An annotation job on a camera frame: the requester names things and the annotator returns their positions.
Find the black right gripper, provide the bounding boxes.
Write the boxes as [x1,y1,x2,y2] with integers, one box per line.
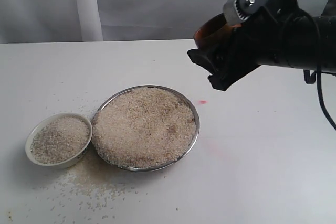
[187,0,320,91]

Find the brown wooden cup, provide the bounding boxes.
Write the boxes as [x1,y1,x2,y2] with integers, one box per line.
[193,14,241,49]

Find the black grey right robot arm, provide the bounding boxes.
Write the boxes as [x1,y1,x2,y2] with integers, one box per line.
[187,0,335,91]

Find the rice in steel pan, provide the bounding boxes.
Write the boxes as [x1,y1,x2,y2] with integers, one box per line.
[91,87,197,168]

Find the rice in white bowl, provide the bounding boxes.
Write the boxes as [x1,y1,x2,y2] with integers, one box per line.
[30,116,90,164]

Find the white ceramic bowl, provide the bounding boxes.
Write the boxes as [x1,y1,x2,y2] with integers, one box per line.
[25,113,92,169]

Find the spilled rice on table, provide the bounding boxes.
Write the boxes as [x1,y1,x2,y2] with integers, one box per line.
[27,147,141,223]

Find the stainless steel round pan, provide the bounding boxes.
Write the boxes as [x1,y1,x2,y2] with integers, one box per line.
[90,84,202,173]

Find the dark stand at right edge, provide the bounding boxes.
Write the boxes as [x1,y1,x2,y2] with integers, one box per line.
[321,0,336,16]

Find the white backdrop curtain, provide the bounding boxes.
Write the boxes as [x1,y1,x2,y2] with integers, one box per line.
[0,0,336,44]

